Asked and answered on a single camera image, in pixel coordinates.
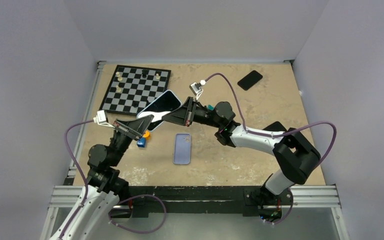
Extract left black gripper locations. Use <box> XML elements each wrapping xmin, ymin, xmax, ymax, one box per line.
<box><xmin>109</xmin><ymin>114</ymin><xmax>154</xmax><ymax>167</ymax></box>

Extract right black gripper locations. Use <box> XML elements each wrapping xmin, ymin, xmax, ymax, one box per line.
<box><xmin>162</xmin><ymin>96</ymin><xmax>223</xmax><ymax>128</ymax></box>

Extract lilac phone case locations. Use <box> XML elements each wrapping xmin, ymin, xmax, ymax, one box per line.
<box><xmin>173</xmin><ymin>133</ymin><xmax>192</xmax><ymax>165</ymax></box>

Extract black phone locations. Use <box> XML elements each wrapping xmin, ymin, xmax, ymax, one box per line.
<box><xmin>237</xmin><ymin>70</ymin><xmax>263</xmax><ymax>91</ymax></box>

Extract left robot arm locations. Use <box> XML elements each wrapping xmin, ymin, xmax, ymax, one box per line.
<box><xmin>51</xmin><ymin>115</ymin><xmax>153</xmax><ymax>240</ymax></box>

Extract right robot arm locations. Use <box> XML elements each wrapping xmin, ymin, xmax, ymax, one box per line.
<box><xmin>161</xmin><ymin>97</ymin><xmax>322</xmax><ymax>204</ymax></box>

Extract phone in dark case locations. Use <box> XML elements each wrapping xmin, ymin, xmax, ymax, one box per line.
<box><xmin>263</xmin><ymin>121</ymin><xmax>287</xmax><ymax>132</ymax></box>

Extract yellow toy brick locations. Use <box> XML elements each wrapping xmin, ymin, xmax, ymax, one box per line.
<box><xmin>142</xmin><ymin>130</ymin><xmax>151</xmax><ymax>141</ymax></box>

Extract blue toy brick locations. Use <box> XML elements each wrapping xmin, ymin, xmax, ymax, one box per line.
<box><xmin>136</xmin><ymin>137</ymin><xmax>147</xmax><ymax>148</ymax></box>

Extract black chess piece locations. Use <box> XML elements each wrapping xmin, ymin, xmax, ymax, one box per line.
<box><xmin>131</xmin><ymin>101</ymin><xmax>139</xmax><ymax>108</ymax></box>
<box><xmin>141</xmin><ymin>69</ymin><xmax>149</xmax><ymax>78</ymax></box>

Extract teal curved block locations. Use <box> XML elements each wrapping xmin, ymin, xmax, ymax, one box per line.
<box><xmin>206</xmin><ymin>104</ymin><xmax>215</xmax><ymax>111</ymax></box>

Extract black white chessboard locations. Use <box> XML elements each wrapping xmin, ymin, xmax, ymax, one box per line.
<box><xmin>99</xmin><ymin>65</ymin><xmax>172</xmax><ymax>116</ymax></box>

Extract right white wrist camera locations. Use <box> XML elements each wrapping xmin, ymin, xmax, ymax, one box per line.
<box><xmin>189</xmin><ymin>79</ymin><xmax>207</xmax><ymax>101</ymax></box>

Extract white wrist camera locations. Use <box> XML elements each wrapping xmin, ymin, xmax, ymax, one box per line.
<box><xmin>189</xmin><ymin>79</ymin><xmax>207</xmax><ymax>101</ymax></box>
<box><xmin>93</xmin><ymin>110</ymin><xmax>114</xmax><ymax>128</ymax></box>

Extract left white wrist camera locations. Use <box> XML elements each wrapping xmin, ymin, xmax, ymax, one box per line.
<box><xmin>93</xmin><ymin>110</ymin><xmax>114</xmax><ymax>128</ymax></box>

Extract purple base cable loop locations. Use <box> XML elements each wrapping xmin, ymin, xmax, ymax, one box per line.
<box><xmin>107</xmin><ymin>194</ymin><xmax>167</xmax><ymax>235</ymax></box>

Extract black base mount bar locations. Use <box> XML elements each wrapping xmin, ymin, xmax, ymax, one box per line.
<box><xmin>110</xmin><ymin>185</ymin><xmax>293</xmax><ymax>221</ymax></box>

